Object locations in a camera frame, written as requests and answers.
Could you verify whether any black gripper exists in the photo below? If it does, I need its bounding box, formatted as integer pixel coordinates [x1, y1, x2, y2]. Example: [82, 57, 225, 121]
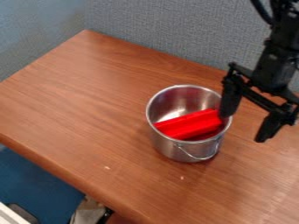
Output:
[219, 45, 299, 143]

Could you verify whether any red plastic block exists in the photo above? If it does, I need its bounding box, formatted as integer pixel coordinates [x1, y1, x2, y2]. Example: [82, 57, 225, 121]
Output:
[153, 108, 223, 140]

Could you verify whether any stainless steel pot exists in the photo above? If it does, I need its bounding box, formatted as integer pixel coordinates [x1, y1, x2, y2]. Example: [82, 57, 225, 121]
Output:
[144, 85, 232, 163]

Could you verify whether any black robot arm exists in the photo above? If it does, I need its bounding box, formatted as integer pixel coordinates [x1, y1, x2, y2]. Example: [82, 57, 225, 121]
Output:
[219, 0, 299, 143]

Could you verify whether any white and black floor object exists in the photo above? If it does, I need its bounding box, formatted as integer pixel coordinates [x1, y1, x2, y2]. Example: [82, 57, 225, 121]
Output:
[0, 201, 40, 224]

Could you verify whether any grey table leg bracket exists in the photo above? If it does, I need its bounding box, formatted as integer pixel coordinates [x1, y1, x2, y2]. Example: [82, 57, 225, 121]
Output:
[69, 196, 113, 224]

